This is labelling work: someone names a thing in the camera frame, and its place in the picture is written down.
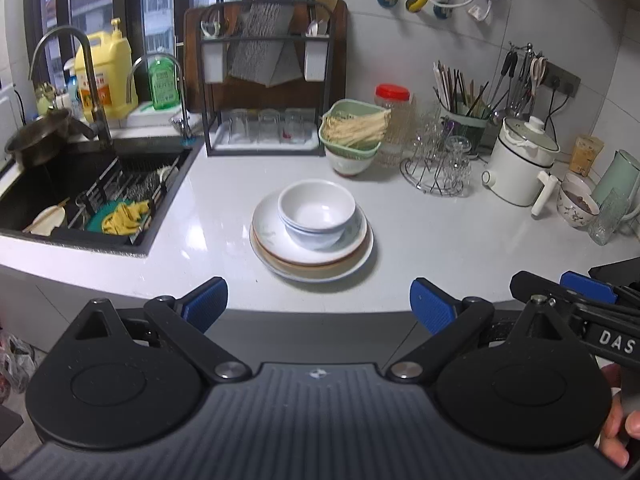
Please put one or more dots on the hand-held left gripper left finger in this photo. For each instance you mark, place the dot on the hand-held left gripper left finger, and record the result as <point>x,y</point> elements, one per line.
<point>207,302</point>

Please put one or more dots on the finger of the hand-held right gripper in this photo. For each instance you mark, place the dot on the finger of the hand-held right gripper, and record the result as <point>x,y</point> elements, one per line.
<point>585,282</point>
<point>522,282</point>

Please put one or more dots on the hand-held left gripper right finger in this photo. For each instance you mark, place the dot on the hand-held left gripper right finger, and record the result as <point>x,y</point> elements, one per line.
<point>432,305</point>

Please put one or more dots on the white plate grey flower print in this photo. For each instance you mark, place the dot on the white plate grey flower print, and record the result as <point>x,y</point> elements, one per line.
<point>280,257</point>

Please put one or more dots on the white plate green leaf print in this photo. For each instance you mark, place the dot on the white plate green leaf print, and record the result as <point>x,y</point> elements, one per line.
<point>267,230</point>

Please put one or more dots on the white plate pink flower print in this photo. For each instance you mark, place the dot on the white plate pink flower print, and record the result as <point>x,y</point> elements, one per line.
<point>310,274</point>

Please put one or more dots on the plain white bowl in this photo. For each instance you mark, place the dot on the plain white bowl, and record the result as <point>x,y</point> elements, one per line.
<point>315,205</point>

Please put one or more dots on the person's right hand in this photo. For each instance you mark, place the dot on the person's right hand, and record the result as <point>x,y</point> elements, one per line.
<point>617,425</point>

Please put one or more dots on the black stove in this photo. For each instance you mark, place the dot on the black stove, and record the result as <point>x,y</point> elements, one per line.
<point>620,270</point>

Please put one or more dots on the tall textured glass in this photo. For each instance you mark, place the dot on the tall textured glass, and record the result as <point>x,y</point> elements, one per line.
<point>607,220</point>

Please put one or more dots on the patterned bowl with brown food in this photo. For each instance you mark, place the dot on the patterned bowl with brown food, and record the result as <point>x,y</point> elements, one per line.
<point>575,215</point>

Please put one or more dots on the small white bowl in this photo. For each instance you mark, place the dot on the small white bowl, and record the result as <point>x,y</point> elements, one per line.
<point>575,177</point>

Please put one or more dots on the white electric pot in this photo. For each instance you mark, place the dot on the white electric pot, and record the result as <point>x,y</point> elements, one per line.
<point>517,175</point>

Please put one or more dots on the light green kettle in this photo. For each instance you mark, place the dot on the light green kettle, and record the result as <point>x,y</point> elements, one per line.
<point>620,175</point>

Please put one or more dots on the yellow dish rag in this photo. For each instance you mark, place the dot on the yellow dish rag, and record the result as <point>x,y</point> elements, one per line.
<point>125,215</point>

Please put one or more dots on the yellow packet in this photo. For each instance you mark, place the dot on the yellow packet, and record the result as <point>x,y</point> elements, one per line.
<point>587,157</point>

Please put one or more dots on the cluster of clear glass cups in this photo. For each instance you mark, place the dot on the cluster of clear glass cups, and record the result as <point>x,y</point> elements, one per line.
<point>452,160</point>

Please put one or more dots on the sink drain rack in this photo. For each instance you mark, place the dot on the sink drain rack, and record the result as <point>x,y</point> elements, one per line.
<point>130,180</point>

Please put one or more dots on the white bowl with red foot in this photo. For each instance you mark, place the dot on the white bowl with red foot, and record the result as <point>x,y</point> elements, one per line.
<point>350,165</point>

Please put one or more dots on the green plastic basket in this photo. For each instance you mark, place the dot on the green plastic basket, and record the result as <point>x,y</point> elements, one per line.
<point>350,150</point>

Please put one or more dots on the clear jar red lid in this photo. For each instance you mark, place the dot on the clear jar red lid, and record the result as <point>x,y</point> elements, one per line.
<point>392,125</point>

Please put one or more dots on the enoki mushrooms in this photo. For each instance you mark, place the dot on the enoki mushrooms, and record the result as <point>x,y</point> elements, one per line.
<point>355,130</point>

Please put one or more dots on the black dish rack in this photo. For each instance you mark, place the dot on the black dish rack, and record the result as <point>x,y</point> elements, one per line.
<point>202,110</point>

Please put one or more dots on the small chrome faucet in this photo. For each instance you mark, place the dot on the small chrome faucet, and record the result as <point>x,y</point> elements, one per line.
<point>182,110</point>

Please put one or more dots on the bunch of chopsticks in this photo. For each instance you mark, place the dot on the bunch of chopsticks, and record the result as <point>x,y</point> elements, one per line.
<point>457,87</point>

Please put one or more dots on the black kitchen sink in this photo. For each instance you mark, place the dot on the black kitchen sink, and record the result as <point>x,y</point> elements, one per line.
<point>30,195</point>

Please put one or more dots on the kitchen scissors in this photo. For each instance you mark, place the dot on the kitchen scissors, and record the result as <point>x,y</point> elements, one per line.
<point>537,72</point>

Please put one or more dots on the green dish soap bottle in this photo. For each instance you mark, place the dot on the green dish soap bottle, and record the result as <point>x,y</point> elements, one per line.
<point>164,85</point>

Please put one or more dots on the tall dark metal faucet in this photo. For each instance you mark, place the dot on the tall dark metal faucet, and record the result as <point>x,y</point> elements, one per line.
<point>97,105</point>

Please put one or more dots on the metal utensil hook rack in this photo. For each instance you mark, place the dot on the metal utensil hook rack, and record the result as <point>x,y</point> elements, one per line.
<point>522,50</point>

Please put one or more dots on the dark metal pot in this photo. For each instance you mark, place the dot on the dark metal pot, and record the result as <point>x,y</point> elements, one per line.
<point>40,140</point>

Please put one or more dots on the yellow detergent bottle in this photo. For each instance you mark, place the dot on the yellow detergent bottle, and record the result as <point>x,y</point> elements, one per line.
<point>112,80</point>

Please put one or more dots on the plain steel cleaver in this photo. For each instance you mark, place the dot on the plain steel cleaver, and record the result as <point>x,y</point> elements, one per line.
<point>287,67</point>

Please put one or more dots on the textured steel cleaver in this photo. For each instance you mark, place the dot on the textured steel cleaver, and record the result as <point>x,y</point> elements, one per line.
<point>260,40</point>

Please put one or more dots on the brown wooden cutting board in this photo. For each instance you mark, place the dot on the brown wooden cutting board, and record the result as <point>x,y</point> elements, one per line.
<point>337,50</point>

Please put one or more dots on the black wall outlet strip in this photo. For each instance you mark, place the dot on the black wall outlet strip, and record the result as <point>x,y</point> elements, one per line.
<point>567,82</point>

